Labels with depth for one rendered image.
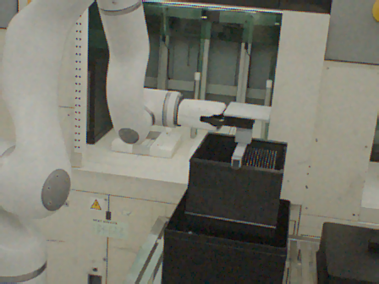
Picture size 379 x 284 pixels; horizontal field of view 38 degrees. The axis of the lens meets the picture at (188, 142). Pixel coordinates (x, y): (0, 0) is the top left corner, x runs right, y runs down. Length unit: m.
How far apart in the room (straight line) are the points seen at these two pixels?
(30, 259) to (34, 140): 0.22
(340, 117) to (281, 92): 0.19
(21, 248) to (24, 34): 0.37
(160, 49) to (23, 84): 1.55
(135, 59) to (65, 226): 0.81
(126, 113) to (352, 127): 0.68
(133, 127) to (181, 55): 1.32
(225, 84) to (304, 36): 1.05
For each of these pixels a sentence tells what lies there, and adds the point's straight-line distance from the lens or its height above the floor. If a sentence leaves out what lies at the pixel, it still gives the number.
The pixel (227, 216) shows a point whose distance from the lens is 1.22.
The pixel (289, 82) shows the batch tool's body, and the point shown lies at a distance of 1.49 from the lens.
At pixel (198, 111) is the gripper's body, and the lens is 1.22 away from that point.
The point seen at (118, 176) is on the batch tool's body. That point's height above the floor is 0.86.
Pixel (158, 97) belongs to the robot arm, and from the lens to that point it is 1.25.
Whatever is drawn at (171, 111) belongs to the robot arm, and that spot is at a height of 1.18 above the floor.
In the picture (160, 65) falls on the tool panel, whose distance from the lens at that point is 2.45.
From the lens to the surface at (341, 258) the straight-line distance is 1.37.
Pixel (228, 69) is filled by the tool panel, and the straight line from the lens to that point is 2.46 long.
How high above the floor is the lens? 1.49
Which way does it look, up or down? 18 degrees down
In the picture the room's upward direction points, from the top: 4 degrees clockwise
